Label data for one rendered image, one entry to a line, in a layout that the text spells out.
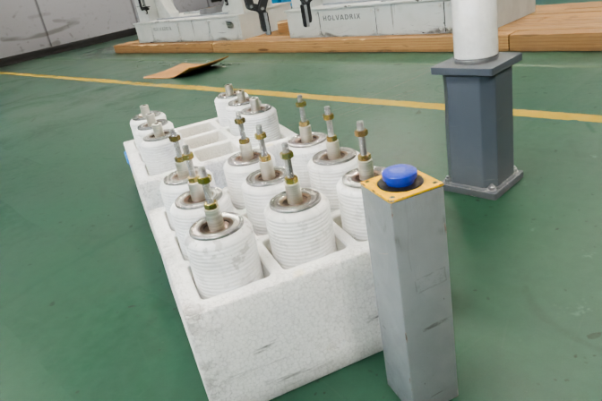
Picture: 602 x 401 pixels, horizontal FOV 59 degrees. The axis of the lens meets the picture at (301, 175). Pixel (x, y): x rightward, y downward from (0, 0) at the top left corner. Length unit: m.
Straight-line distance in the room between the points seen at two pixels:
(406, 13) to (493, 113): 1.95
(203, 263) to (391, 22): 2.60
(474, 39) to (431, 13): 1.83
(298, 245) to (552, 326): 0.41
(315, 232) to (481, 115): 0.59
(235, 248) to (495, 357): 0.41
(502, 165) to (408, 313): 0.69
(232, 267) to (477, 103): 0.70
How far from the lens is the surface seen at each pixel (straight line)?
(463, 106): 1.23
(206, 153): 1.35
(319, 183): 0.89
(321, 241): 0.75
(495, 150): 1.26
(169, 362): 0.95
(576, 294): 0.99
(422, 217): 0.61
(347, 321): 0.80
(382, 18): 3.22
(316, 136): 1.02
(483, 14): 1.21
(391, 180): 0.60
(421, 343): 0.70
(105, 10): 7.59
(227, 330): 0.73
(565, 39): 2.67
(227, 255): 0.71
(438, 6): 3.00
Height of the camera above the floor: 0.57
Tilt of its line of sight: 22 degrees down
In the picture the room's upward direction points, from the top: 10 degrees counter-clockwise
